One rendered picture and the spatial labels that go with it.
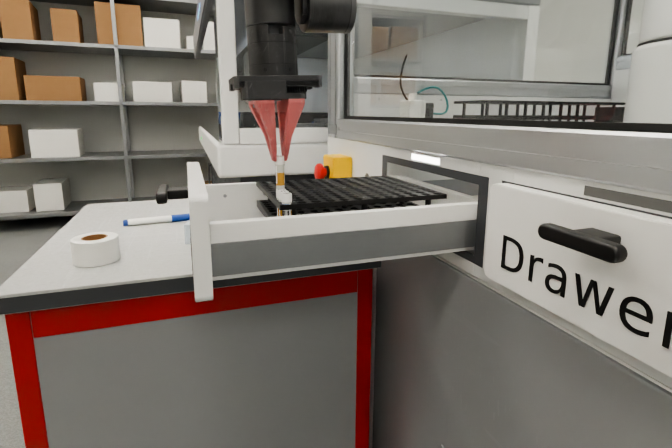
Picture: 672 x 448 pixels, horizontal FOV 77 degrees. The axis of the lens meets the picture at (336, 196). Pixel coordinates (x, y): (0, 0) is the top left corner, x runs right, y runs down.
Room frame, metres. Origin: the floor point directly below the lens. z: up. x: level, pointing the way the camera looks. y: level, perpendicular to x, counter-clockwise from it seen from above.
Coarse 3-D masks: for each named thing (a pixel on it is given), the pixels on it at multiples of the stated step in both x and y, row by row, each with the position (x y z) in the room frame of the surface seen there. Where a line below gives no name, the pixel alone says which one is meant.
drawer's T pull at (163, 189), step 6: (162, 186) 0.53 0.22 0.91; (168, 186) 0.54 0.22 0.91; (162, 192) 0.49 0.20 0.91; (168, 192) 0.50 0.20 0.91; (174, 192) 0.51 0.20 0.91; (180, 192) 0.51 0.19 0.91; (186, 192) 0.51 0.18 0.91; (156, 198) 0.48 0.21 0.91; (162, 198) 0.48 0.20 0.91; (168, 198) 0.50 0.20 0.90; (174, 198) 0.51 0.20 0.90; (180, 198) 0.51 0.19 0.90; (186, 198) 0.51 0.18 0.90
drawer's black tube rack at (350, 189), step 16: (368, 176) 0.70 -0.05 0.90; (384, 176) 0.71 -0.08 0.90; (304, 192) 0.56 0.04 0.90; (320, 192) 0.56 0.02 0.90; (336, 192) 0.55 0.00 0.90; (352, 192) 0.56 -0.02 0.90; (368, 192) 0.56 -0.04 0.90; (384, 192) 0.56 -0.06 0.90; (400, 192) 0.56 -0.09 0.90; (416, 192) 0.56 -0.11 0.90; (432, 192) 0.57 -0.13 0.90; (272, 208) 0.59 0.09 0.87; (304, 208) 0.48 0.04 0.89; (320, 208) 0.59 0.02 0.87; (336, 208) 0.59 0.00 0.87; (352, 208) 0.59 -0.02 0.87; (368, 208) 0.59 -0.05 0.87
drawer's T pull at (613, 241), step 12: (540, 228) 0.35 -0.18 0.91; (552, 228) 0.34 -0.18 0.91; (564, 228) 0.34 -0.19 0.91; (588, 228) 0.34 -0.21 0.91; (552, 240) 0.34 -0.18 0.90; (564, 240) 0.33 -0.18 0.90; (576, 240) 0.32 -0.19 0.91; (588, 240) 0.31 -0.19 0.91; (600, 240) 0.30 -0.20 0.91; (612, 240) 0.32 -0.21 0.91; (588, 252) 0.31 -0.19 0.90; (600, 252) 0.30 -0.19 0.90; (612, 252) 0.29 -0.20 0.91; (624, 252) 0.29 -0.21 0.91
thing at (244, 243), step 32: (224, 192) 0.65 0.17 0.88; (256, 192) 0.67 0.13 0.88; (448, 192) 0.60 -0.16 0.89; (224, 224) 0.42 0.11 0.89; (256, 224) 0.43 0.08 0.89; (288, 224) 0.44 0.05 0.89; (320, 224) 0.45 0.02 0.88; (352, 224) 0.46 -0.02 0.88; (384, 224) 0.48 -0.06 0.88; (416, 224) 0.49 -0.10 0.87; (448, 224) 0.50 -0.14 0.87; (224, 256) 0.41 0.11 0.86; (256, 256) 0.42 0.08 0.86; (288, 256) 0.44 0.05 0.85; (320, 256) 0.45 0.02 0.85; (352, 256) 0.46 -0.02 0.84; (384, 256) 0.47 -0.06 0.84; (416, 256) 0.49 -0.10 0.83
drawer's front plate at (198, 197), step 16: (192, 176) 0.51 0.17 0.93; (192, 192) 0.40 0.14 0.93; (192, 208) 0.39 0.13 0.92; (208, 208) 0.39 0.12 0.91; (192, 224) 0.39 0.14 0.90; (208, 224) 0.39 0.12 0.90; (192, 240) 0.39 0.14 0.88; (208, 240) 0.39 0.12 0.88; (192, 256) 0.39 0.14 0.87; (208, 256) 0.39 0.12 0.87; (208, 272) 0.39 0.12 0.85; (208, 288) 0.39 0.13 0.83
